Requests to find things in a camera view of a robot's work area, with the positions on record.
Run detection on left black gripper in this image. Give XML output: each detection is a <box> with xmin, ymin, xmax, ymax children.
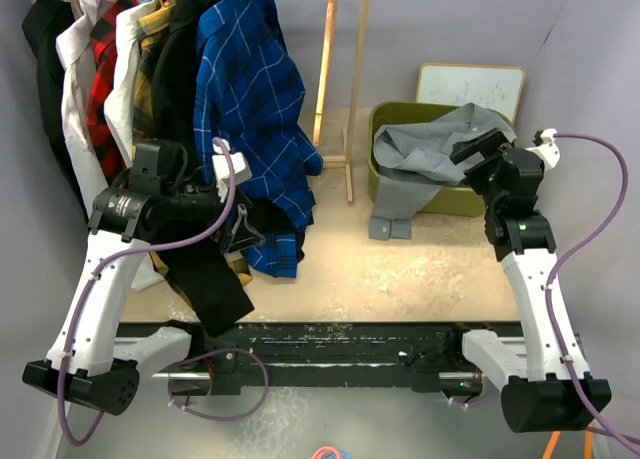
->
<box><xmin>162</xmin><ymin>177</ymin><xmax>265</xmax><ymax>251</ymax></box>

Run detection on grey shirt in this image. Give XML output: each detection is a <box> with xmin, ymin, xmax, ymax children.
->
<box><xmin>368</xmin><ymin>102</ymin><xmax>516</xmax><ymax>241</ymax></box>

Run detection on wooden clothes hanger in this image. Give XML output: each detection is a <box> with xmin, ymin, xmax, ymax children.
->
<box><xmin>312</xmin><ymin>0</ymin><xmax>337</xmax><ymax>146</ymax></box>

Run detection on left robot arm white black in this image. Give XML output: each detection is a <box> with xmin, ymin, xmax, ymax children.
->
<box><xmin>22</xmin><ymin>139</ymin><xmax>252</xmax><ymax>415</ymax></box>

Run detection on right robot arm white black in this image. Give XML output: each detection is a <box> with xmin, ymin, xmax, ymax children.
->
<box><xmin>444</xmin><ymin>128</ymin><xmax>611</xmax><ymax>433</ymax></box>

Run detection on black shirt with long sleeve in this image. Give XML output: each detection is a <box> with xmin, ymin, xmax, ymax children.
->
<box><xmin>151</xmin><ymin>0</ymin><xmax>253</xmax><ymax>337</ymax></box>

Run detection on blue plaid shirt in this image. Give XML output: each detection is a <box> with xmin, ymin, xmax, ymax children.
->
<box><xmin>193</xmin><ymin>0</ymin><xmax>323</xmax><ymax>278</ymax></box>

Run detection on red black plaid shirt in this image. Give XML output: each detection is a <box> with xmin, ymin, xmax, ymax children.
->
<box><xmin>87</xmin><ymin>0</ymin><xmax>138</xmax><ymax>184</ymax></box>

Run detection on yellow plaid shirt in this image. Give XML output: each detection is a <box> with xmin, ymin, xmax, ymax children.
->
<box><xmin>132</xmin><ymin>0</ymin><xmax>251</xmax><ymax>286</ymax></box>

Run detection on white shirt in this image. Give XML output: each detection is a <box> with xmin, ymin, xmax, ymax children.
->
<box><xmin>102</xmin><ymin>0</ymin><xmax>166</xmax><ymax>292</ymax></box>
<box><xmin>56</xmin><ymin>0</ymin><xmax>109</xmax><ymax>213</ymax></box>

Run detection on white shirt far left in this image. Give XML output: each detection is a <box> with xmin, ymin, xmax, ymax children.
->
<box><xmin>56</xmin><ymin>0</ymin><xmax>109</xmax><ymax>213</ymax></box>

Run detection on black shirt far left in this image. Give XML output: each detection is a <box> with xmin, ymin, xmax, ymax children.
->
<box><xmin>22</xmin><ymin>0</ymin><xmax>87</xmax><ymax>219</ymax></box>

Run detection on olive green plastic bin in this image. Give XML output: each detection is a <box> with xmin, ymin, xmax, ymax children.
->
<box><xmin>367</xmin><ymin>101</ymin><xmax>516</xmax><ymax>218</ymax></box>

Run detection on wooden clothes rack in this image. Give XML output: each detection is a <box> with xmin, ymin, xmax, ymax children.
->
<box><xmin>324</xmin><ymin>0</ymin><xmax>370</xmax><ymax>206</ymax></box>

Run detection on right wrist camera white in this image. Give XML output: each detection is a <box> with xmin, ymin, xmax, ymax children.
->
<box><xmin>528</xmin><ymin>128</ymin><xmax>560</xmax><ymax>170</ymax></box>

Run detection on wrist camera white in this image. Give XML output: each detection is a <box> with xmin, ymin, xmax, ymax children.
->
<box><xmin>211</xmin><ymin>138</ymin><xmax>252</xmax><ymax>202</ymax></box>
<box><xmin>528</xmin><ymin>128</ymin><xmax>560</xmax><ymax>170</ymax></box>

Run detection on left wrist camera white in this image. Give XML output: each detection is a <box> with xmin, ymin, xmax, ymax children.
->
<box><xmin>211</xmin><ymin>138</ymin><xmax>252</xmax><ymax>202</ymax></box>

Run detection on small whiteboard wooden frame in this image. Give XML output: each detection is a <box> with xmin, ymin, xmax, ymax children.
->
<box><xmin>416</xmin><ymin>63</ymin><xmax>526</xmax><ymax>123</ymax></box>

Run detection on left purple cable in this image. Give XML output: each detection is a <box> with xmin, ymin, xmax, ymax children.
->
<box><xmin>55</xmin><ymin>136</ymin><xmax>270</xmax><ymax>447</ymax></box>

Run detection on black aluminium mounting rail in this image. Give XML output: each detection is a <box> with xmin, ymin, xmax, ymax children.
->
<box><xmin>114</xmin><ymin>320</ymin><xmax>531</xmax><ymax>397</ymax></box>

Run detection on pink and blue cables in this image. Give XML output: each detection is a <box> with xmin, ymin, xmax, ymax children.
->
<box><xmin>309</xmin><ymin>445</ymin><xmax>354</xmax><ymax>459</ymax></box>

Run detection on orange cable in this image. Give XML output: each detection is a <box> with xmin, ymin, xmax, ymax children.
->
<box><xmin>541</xmin><ymin>420</ymin><xmax>596</xmax><ymax>459</ymax></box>

